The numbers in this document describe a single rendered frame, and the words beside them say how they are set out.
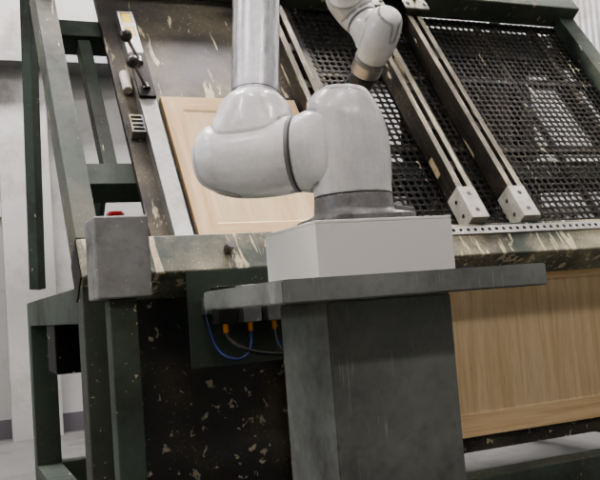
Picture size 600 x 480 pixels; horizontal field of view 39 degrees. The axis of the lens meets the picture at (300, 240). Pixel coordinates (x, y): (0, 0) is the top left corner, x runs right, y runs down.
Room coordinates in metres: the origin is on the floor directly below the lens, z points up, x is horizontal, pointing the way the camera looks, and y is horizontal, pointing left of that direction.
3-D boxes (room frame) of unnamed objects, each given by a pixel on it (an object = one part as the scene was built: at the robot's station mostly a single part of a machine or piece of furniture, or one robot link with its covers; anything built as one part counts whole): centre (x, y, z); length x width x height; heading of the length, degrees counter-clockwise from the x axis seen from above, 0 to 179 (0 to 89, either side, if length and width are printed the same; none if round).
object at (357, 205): (1.63, -0.13, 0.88); 0.22 x 0.18 x 0.06; 112
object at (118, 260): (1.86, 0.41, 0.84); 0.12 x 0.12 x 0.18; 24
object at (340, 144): (1.63, -0.10, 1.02); 0.18 x 0.16 x 0.22; 74
